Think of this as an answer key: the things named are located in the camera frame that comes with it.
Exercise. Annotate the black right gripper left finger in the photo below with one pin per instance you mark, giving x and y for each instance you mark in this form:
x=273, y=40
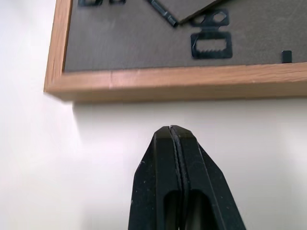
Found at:
x=153, y=172

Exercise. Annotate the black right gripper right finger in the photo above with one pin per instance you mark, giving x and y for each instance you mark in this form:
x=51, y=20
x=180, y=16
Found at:
x=204, y=177

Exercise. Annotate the wooden picture frame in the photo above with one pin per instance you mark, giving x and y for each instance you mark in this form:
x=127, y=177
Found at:
x=153, y=81

